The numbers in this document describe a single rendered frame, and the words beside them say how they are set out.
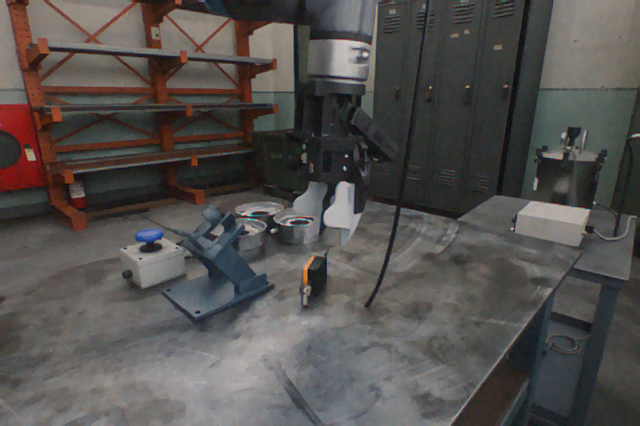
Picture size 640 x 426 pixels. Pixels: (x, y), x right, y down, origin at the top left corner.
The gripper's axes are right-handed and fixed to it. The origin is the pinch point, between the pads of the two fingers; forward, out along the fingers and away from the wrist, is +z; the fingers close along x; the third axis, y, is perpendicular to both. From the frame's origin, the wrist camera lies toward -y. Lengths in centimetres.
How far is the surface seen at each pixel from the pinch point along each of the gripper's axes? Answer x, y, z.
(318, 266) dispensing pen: 0.0, 2.7, 4.9
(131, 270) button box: -20.9, 21.7, 9.1
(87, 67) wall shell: -405, -57, -24
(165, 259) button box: -18.3, 17.5, 7.3
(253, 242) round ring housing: -17.5, 2.4, 7.4
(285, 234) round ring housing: -18.1, -5.1, 7.6
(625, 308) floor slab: 15, -207, 78
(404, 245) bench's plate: -2.6, -22.1, 8.0
